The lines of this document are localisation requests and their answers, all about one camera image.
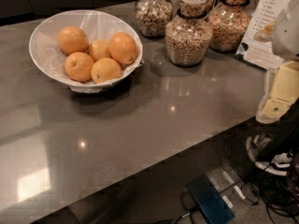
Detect black floor cables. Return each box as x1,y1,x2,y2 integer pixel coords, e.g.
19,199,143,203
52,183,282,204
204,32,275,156
174,133,299,224

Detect black white sneaker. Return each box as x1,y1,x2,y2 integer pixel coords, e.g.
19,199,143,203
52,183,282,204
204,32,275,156
246,133,293,176

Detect glass cereal jar left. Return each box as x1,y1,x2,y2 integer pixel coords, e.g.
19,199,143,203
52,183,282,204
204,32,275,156
135,0,173,38

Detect glass cereal jar rear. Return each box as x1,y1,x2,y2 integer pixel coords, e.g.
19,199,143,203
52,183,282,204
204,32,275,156
186,0,216,15

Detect glass cereal jar right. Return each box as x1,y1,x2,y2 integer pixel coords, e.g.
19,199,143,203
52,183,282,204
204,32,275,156
207,0,251,52

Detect glass cereal jar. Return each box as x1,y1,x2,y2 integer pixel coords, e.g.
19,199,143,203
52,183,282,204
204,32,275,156
207,0,251,52
186,0,216,15
164,0,213,67
135,0,173,38

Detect white bowl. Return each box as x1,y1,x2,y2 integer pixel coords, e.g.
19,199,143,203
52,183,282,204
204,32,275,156
29,10,143,93

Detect orange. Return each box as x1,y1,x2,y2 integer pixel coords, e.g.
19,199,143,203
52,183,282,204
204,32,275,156
58,26,89,55
108,32,137,65
64,52,94,82
91,58,122,83

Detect allergens information sign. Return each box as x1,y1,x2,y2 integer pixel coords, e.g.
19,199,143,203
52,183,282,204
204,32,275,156
235,0,290,69

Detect blue box on floor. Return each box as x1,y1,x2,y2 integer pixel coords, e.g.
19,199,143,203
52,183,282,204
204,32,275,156
187,175,235,224

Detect orange centre small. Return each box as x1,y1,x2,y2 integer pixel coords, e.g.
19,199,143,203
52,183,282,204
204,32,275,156
88,39,110,62

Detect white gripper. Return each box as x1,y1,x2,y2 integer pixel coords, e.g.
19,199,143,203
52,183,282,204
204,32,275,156
255,0,299,124

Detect glass cereal jar front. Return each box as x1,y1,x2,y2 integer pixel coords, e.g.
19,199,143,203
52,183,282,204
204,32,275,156
164,0,213,67

